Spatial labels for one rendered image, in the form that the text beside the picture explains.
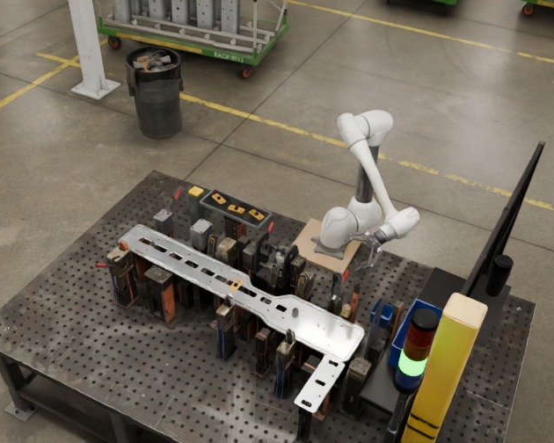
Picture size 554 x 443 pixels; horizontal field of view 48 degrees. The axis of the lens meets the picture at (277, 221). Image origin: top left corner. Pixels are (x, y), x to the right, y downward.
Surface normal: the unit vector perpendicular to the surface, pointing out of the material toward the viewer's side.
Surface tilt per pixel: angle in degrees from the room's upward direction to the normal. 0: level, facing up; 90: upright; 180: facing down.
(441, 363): 91
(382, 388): 0
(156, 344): 0
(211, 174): 0
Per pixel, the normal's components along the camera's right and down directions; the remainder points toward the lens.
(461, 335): -0.52, 0.55
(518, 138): 0.04, -0.75
